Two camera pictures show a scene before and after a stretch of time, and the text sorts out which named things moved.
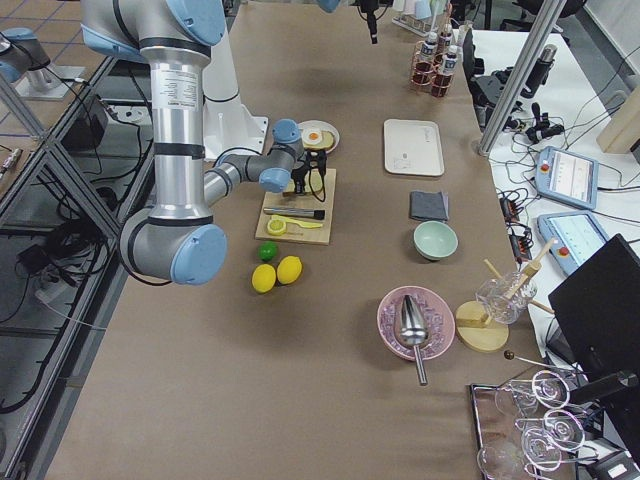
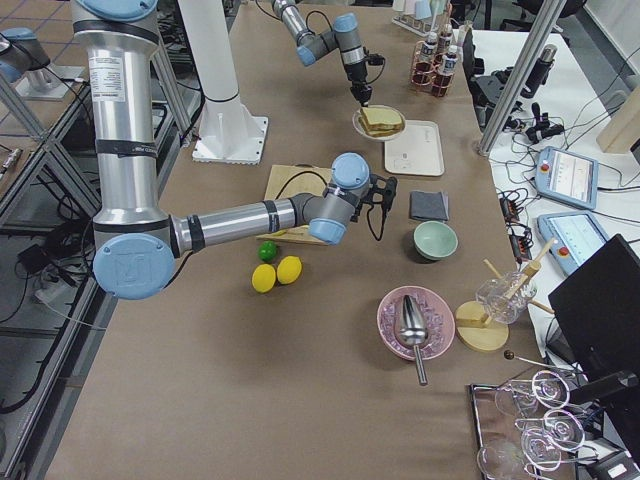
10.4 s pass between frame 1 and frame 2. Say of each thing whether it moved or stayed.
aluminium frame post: stayed
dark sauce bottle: stayed
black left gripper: moved
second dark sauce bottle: stayed
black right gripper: moved
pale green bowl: stayed
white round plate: moved
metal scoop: stayed
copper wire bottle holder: stayed
